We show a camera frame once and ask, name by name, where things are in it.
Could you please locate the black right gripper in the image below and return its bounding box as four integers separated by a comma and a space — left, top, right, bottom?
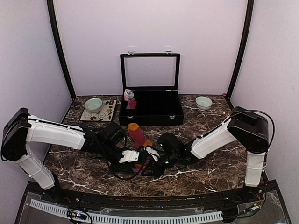
142, 151, 179, 178

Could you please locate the magenta striped sock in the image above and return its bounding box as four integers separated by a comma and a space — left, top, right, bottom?
128, 123, 153, 175

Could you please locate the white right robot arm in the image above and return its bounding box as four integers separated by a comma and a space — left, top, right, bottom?
149, 106, 274, 203

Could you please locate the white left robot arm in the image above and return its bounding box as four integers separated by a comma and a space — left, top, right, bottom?
0, 108, 147, 203

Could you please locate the green ceramic bowl on plate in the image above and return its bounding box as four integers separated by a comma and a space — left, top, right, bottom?
84, 98, 103, 113

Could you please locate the magenta purple rolled sock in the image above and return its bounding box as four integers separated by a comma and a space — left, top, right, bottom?
126, 98, 137, 109

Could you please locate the pink white rolled sock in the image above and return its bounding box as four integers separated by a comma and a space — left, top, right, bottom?
124, 89, 134, 101

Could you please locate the green bowl at right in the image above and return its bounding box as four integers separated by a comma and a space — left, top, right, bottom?
195, 96, 213, 111

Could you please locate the black compartment storage box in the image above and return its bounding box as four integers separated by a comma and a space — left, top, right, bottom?
119, 53, 184, 126

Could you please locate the white perforated front rail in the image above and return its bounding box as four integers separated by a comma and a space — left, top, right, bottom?
29, 199, 223, 224

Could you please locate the black left corner post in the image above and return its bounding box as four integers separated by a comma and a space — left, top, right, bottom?
46, 0, 77, 100

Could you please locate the black corner post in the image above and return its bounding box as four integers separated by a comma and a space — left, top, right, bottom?
226, 0, 254, 101
46, 0, 77, 100

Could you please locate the black right corner post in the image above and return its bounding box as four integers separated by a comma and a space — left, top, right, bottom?
226, 0, 254, 101

